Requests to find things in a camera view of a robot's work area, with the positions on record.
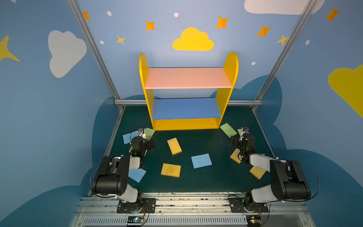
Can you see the green sponge right inner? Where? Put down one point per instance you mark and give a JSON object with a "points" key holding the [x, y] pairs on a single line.
{"points": [[228, 130]]}

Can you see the blue sponge near left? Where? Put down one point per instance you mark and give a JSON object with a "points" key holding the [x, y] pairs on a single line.
{"points": [[137, 174]]}

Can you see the yellow sponge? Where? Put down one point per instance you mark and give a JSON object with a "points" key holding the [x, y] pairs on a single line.
{"points": [[174, 146], [235, 156], [257, 172], [171, 170]]}

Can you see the green circuit board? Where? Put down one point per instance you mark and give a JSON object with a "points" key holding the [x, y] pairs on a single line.
{"points": [[135, 220], [253, 221]]}

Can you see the blue sponge far left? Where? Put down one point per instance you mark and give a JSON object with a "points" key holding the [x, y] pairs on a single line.
{"points": [[127, 138]]}

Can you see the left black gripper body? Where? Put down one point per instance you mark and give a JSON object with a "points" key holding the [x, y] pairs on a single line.
{"points": [[149, 143]]}

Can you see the left green circuit board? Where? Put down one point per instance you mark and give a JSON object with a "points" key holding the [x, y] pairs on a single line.
{"points": [[135, 220]]}

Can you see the right aluminium frame post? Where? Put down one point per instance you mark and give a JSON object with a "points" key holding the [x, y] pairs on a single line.
{"points": [[298, 28]]}

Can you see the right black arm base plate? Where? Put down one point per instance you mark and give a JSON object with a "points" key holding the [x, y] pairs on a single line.
{"points": [[240, 205]]}

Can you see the green sponge left upper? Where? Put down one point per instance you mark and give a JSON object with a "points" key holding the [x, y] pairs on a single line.
{"points": [[149, 133]]}

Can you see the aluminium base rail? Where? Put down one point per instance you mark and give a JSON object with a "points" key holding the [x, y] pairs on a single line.
{"points": [[208, 209]]}

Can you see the blue sponge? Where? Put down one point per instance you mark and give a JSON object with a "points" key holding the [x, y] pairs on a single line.
{"points": [[201, 161], [127, 138], [137, 174]]}

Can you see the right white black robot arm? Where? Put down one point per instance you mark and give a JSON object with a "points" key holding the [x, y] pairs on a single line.
{"points": [[287, 179]]}

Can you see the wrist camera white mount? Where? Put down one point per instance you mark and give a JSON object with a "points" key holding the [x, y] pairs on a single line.
{"points": [[245, 129], [141, 133]]}

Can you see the rear aluminium frame bar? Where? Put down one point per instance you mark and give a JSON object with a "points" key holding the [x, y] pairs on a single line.
{"points": [[139, 102]]}

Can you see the yellow shelf with coloured boards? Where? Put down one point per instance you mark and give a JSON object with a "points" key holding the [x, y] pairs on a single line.
{"points": [[173, 116]]}

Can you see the green sponge right outer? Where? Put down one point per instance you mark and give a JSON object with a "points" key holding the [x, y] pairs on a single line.
{"points": [[240, 131]]}

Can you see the blue sponge centre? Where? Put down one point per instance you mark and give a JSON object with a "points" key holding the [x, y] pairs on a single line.
{"points": [[201, 161]]}

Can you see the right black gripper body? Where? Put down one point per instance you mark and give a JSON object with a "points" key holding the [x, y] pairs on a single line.
{"points": [[237, 142]]}

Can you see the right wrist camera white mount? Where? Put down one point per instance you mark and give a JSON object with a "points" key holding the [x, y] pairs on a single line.
{"points": [[245, 129]]}

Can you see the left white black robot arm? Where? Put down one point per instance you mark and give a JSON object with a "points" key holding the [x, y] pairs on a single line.
{"points": [[111, 179]]}

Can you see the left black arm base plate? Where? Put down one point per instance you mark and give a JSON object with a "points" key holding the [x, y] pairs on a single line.
{"points": [[143, 205]]}

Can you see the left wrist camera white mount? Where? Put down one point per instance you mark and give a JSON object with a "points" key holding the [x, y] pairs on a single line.
{"points": [[141, 133]]}

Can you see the green sponge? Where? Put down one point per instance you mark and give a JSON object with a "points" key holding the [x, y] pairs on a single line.
{"points": [[228, 130], [240, 131], [149, 133]]}

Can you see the left aluminium frame post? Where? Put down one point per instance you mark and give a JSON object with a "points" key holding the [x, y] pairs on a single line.
{"points": [[82, 22]]}

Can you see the aluminium frame post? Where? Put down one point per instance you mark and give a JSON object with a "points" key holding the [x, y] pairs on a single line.
{"points": [[298, 28], [82, 22]]}

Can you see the right green circuit board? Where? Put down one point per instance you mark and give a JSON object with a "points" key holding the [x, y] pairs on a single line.
{"points": [[253, 221]]}

